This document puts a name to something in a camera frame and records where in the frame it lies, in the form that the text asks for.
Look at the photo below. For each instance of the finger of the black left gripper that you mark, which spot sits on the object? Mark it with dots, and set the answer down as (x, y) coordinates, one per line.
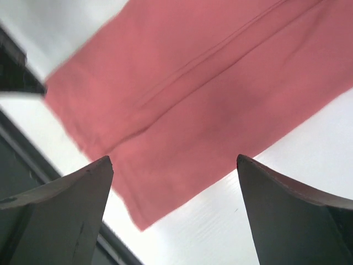
(15, 76)

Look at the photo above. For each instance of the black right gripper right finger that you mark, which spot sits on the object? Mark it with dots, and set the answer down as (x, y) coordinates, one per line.
(291, 222)

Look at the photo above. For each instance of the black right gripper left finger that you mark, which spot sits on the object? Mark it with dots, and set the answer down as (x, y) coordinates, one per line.
(58, 222)

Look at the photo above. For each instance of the pink t shirt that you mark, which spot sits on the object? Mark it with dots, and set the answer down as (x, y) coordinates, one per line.
(174, 91)

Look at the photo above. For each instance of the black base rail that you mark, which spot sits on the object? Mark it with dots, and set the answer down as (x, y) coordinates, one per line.
(36, 171)

